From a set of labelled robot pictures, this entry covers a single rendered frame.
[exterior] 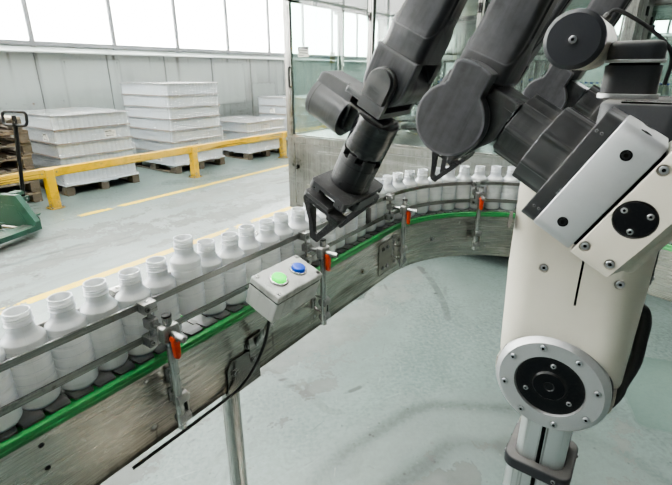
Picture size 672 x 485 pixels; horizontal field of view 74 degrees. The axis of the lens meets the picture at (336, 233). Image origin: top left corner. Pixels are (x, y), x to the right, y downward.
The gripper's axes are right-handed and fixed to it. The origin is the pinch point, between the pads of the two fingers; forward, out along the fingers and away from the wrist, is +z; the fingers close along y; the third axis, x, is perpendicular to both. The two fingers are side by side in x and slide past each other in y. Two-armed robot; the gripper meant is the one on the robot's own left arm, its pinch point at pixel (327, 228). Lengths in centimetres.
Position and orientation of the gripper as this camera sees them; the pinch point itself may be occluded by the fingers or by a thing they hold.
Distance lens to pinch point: 68.5
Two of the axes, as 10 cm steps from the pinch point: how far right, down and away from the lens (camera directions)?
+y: -5.8, 3.5, -7.4
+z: -3.5, 7.1, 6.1
